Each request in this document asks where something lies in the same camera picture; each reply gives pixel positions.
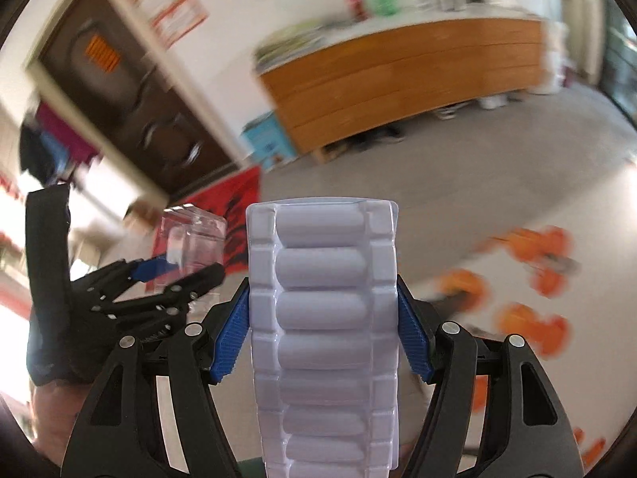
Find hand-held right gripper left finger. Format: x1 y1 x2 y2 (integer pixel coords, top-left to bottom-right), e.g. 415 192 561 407
60 276 252 478

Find light blue box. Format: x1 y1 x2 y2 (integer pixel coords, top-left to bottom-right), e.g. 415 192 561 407
241 112 295 172

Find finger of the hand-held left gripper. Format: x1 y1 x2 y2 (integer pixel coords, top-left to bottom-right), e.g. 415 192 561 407
108 263 228 345
98 255 171 300

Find dark hanging cloth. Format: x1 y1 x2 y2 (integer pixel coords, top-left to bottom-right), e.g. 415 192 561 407
19 119 75 186

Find dark brown door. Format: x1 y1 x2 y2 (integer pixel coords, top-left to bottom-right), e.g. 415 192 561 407
25 0 240 196

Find person's left hand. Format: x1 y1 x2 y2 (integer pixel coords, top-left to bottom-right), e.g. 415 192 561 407
31 382 89 465

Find white ribbed plastic tray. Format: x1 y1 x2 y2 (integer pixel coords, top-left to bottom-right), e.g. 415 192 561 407
246 199 400 478

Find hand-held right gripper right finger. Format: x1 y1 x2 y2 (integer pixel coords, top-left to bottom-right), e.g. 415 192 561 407
397 279 584 478

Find clear plastic box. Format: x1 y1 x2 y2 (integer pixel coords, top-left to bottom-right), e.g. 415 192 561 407
159 206 229 294

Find stack of papers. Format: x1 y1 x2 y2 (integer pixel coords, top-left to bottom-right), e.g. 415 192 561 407
256 20 339 68

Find wooden sideboard with white top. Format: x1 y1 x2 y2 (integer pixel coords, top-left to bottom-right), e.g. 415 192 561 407
255 2 548 163

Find red and black banner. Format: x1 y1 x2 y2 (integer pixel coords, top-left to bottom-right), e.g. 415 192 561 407
152 164 262 284

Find magenta hanging cloth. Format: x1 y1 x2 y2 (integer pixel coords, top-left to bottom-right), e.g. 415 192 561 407
35 102 101 166

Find dark shoes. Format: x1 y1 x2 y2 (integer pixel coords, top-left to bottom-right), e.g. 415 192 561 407
348 127 406 153

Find red and white wall poster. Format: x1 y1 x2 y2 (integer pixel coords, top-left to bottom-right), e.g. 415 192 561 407
100 0 210 51

